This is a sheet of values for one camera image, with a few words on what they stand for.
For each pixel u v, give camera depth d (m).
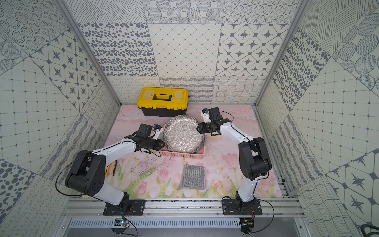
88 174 0.45
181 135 0.95
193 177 0.83
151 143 0.80
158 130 0.84
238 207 0.66
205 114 0.86
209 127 0.80
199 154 0.86
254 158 0.48
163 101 0.99
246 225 0.72
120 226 0.70
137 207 0.73
